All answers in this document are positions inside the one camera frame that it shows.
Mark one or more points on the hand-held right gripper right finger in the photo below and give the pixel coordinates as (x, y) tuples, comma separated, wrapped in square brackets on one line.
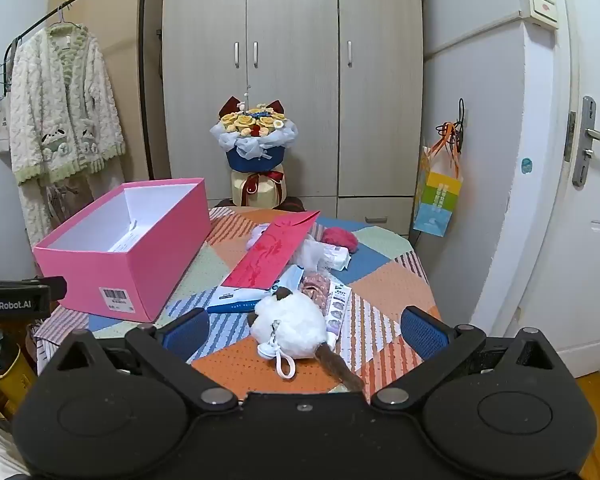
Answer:
[(423, 332)]

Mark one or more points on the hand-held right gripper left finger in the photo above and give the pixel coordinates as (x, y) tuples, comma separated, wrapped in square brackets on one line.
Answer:
[(186, 331)]

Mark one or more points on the white purple toothpaste tube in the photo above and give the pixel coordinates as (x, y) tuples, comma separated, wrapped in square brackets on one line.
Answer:
[(339, 305)]

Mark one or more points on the pink cardboard box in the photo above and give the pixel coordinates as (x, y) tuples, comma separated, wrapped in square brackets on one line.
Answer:
[(125, 260)]

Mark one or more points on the white brown plush cat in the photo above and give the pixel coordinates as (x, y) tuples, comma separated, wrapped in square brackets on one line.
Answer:
[(295, 325)]

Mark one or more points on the pink floral cloth scrunchie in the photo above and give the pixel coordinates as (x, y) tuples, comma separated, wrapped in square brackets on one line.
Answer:
[(316, 290)]

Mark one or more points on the purple plush toy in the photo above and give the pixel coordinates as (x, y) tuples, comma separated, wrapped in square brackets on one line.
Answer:
[(256, 237)]

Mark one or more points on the white mesh bath pouf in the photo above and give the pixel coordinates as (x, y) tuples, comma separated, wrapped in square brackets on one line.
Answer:
[(307, 255)]

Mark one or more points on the blue white mask packet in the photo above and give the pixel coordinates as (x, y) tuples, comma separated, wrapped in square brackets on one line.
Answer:
[(235, 302)]

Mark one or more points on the patchwork tablecloth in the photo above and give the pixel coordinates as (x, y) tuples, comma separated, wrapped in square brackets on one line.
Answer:
[(380, 290)]

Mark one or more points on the yellow black bottle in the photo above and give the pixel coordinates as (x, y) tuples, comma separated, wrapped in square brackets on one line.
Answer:
[(2, 365)]

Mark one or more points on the wet wipes pack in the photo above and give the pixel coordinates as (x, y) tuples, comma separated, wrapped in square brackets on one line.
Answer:
[(337, 258)]

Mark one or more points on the red paper envelope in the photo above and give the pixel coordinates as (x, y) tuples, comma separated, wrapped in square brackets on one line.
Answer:
[(275, 252)]

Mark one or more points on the red fluffy yarn ball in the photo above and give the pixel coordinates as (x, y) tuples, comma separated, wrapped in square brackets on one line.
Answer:
[(341, 239)]

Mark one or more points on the colourful paper gift bag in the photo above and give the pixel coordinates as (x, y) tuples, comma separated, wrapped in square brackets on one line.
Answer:
[(437, 200)]

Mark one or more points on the white door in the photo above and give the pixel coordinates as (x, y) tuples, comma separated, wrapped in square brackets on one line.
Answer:
[(545, 240)]

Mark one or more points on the beige canvas tote bag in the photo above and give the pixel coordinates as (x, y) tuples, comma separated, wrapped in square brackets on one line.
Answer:
[(1, 130)]

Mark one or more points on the flower bouquet blue wrap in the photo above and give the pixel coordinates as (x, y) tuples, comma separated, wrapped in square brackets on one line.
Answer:
[(255, 150)]

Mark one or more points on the cream green knitted cardigan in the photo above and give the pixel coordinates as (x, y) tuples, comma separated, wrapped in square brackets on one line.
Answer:
[(60, 110)]

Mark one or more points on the black clothes rack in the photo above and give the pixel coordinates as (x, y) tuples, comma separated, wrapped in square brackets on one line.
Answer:
[(143, 60)]

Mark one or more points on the light wooden board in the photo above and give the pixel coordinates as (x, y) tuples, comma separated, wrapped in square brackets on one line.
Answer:
[(122, 35)]

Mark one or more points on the beige wardrobe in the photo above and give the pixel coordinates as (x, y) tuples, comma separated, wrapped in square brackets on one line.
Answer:
[(300, 20)]

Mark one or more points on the round blue wall sticker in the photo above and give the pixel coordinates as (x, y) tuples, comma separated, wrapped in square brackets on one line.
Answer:
[(527, 165)]

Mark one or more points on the white wall switch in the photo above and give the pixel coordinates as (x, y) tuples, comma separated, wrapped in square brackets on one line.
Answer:
[(541, 7)]

